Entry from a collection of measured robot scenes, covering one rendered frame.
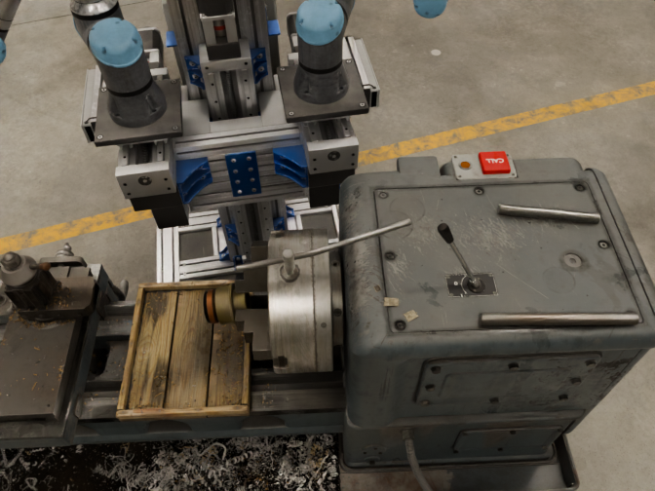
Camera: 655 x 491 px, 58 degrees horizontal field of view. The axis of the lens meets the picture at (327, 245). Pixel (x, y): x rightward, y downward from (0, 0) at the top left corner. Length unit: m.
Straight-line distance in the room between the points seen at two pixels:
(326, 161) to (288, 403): 0.63
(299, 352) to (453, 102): 2.51
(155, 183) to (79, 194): 1.63
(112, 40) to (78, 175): 1.82
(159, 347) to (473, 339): 0.79
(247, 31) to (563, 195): 0.93
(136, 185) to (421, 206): 0.75
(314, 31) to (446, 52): 2.42
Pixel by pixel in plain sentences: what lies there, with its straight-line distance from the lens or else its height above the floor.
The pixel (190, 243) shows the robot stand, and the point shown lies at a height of 0.21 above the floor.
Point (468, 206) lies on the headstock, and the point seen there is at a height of 1.25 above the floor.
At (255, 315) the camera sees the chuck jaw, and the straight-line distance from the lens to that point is 1.28.
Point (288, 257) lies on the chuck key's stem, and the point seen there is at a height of 1.32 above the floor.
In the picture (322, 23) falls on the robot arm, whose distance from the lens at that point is 1.51.
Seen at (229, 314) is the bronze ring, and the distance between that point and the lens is 1.29.
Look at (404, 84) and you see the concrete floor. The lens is 3.59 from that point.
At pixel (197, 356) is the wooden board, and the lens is 1.50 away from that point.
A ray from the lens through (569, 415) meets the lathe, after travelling 1.53.
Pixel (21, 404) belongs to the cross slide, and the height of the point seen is 0.97.
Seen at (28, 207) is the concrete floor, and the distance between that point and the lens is 3.26.
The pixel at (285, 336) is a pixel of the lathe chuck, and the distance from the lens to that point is 1.18.
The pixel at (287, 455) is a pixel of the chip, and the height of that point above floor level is 0.57.
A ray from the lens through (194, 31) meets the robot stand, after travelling 1.70.
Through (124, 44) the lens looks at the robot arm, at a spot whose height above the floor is 1.38.
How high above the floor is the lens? 2.20
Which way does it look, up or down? 53 degrees down
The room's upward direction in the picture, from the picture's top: 1 degrees counter-clockwise
